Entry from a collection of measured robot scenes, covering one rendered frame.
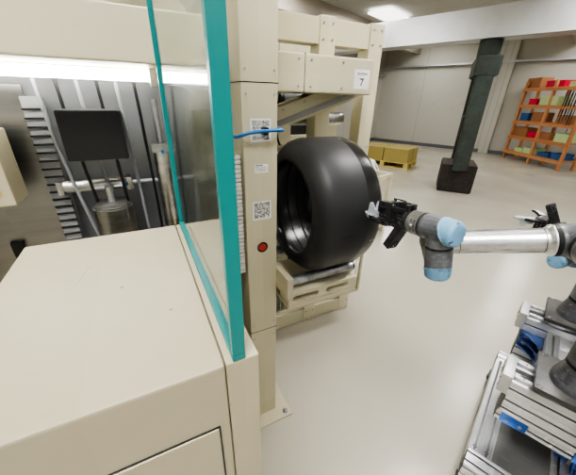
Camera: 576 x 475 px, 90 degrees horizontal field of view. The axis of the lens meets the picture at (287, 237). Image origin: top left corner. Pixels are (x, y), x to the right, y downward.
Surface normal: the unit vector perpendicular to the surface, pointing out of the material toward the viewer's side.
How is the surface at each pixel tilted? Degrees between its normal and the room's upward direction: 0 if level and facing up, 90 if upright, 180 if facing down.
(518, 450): 0
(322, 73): 90
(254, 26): 90
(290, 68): 90
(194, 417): 90
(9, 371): 0
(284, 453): 0
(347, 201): 70
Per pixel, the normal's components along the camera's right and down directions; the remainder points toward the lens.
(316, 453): 0.02, -0.90
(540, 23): -0.67, 0.30
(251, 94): 0.44, 0.40
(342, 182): 0.37, -0.20
